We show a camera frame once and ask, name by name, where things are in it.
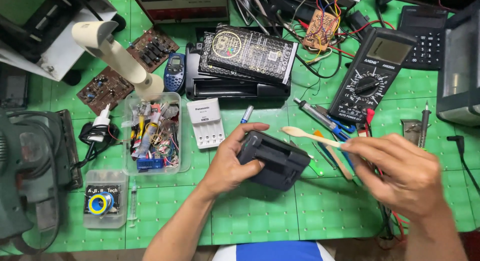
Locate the black plastic device case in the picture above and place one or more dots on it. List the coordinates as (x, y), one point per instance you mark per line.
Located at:
(277, 161)

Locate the black bubble wrap packet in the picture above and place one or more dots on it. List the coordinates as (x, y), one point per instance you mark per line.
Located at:
(251, 54)
(204, 62)

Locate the black printer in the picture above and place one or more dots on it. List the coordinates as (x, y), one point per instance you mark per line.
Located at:
(232, 89)

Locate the silver desoldering pump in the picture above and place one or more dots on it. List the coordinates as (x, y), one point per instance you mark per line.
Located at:
(315, 114)

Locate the brown circuit board with relays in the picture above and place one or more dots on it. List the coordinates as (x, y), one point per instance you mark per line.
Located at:
(153, 48)

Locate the green power tool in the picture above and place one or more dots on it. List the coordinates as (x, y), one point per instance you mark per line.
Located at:
(26, 171)

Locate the person's left hand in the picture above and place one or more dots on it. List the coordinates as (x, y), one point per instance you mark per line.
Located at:
(221, 167)

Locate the black digital multimeter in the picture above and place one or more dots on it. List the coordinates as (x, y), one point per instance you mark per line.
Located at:
(369, 78)

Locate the cream voltage stabilizer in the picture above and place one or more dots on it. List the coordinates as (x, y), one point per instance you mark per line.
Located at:
(183, 7)

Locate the metal tweezers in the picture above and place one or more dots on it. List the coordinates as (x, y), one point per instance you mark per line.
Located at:
(324, 155)

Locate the clear box with black label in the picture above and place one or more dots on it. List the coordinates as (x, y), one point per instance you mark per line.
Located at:
(107, 216)

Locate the black soldering iron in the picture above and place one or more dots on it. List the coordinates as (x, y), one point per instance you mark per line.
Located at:
(424, 125)

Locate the metal soldering iron stand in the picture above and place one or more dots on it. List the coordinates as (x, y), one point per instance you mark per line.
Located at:
(409, 129)

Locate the person's right fingers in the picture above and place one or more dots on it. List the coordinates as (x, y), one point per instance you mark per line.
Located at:
(360, 150)

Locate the black calculator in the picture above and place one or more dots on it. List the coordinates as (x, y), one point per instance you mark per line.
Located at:
(425, 39)

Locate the blue marker pen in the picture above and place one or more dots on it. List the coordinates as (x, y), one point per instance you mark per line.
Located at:
(247, 113)

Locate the red multimeter probe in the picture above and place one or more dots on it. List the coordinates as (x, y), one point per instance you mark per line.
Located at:
(370, 116)

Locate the blue handheld phone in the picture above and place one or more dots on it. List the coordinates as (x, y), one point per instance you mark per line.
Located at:
(175, 73)

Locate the grey machine housing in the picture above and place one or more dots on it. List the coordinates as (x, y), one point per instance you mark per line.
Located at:
(45, 31)

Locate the black flat device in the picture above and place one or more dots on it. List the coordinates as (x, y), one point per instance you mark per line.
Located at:
(13, 86)

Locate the green cutting mat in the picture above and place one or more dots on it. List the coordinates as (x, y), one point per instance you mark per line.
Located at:
(262, 216)

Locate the person's blue white clothing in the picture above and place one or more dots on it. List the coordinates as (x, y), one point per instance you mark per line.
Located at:
(275, 251)

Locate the clear tub of small parts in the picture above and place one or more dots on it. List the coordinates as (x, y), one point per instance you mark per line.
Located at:
(153, 137)

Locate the grey metal box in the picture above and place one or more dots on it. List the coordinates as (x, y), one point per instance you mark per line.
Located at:
(459, 73)

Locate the solder spool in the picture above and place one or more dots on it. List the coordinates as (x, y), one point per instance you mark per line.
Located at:
(100, 204)

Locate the clear syringe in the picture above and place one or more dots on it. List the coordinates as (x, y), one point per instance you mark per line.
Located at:
(132, 204)

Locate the person's right hand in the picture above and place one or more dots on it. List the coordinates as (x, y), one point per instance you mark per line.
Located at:
(401, 174)

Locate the white battery charger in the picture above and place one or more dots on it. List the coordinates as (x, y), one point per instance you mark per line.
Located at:
(205, 122)

